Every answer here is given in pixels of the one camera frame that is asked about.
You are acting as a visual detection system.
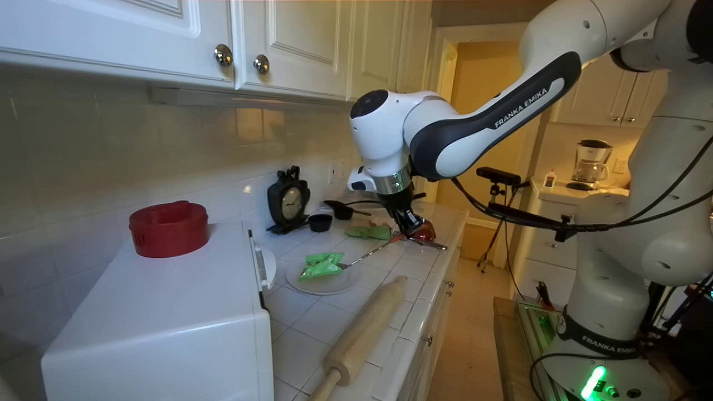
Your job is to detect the red handled metal spatula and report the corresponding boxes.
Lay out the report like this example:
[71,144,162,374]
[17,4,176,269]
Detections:
[338,219,437,270]

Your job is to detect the green sachet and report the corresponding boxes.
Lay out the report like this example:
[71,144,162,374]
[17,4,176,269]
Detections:
[299,252,345,281]

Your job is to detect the white plate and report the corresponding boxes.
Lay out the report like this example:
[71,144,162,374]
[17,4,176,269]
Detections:
[285,258,362,296]

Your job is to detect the green cloth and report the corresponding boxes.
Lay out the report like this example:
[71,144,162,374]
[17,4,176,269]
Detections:
[345,224,394,242]

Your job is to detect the black table clock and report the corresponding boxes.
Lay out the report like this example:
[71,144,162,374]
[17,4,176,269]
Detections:
[266,165,311,235]

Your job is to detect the wooden rolling pin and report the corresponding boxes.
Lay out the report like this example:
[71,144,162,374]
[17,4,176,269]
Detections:
[309,275,408,401]

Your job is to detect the microwave door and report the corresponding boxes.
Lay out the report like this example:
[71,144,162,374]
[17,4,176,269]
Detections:
[247,228,277,401]

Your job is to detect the white base cabinet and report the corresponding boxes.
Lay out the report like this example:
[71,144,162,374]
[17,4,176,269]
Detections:
[509,177,631,308]

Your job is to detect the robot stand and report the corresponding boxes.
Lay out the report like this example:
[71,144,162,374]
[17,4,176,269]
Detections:
[492,295,713,401]

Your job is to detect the coffee maker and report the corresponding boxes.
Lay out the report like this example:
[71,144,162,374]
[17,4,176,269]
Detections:
[567,139,614,192]

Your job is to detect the red round container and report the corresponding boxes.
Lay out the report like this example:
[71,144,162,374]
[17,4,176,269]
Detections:
[129,200,211,259]

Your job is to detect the white upper cabinets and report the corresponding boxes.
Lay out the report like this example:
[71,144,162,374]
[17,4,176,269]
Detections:
[550,55,669,130]

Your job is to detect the white microwave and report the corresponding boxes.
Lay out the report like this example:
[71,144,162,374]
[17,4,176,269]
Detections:
[41,221,277,401]

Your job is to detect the wide white cabinet door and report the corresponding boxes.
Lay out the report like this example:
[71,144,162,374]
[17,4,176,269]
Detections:
[0,0,236,85]

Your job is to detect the black measuring cup with handle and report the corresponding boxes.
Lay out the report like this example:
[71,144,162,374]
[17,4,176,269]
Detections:
[323,199,373,221]

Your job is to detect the camera on tripod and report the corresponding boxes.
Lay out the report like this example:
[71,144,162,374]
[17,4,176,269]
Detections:
[475,166,531,274]

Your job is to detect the white wall cabinet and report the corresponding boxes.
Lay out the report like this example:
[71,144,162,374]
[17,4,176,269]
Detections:
[0,0,434,106]

